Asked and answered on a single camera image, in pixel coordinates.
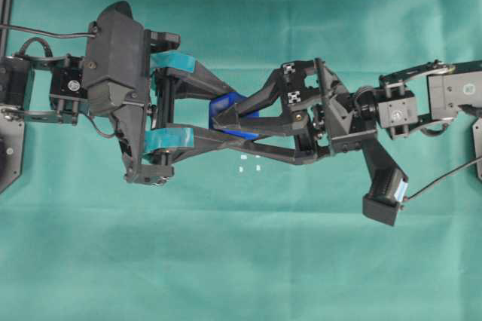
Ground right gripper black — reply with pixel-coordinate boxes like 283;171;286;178
212;58;378;160

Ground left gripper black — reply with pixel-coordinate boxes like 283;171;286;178
119;29;301;185

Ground blue block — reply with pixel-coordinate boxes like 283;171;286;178
208;91;259;140

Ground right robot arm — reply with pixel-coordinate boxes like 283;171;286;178
211;58;481;168

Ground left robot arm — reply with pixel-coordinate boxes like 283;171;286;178
1;30;316;185

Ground green table cloth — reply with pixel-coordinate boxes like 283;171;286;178
1;0;481;320

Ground left wrist camera housing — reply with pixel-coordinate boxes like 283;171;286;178
81;1;151;137

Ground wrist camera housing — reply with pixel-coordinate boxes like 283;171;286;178
81;1;151;137
362;139;408;226

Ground left camera black cable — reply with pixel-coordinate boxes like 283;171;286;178
0;23;99;40

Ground camera black cable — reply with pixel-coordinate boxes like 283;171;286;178
401;157;482;212
0;23;99;40

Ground right wrist camera housing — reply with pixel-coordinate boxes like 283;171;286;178
362;139;408;226

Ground right camera black cable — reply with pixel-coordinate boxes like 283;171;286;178
401;157;482;212

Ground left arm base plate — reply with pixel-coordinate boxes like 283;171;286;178
1;105;25;193

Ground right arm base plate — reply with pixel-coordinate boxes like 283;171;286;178
471;118;482;182

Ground black table frame rail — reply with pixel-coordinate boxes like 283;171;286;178
0;0;17;57

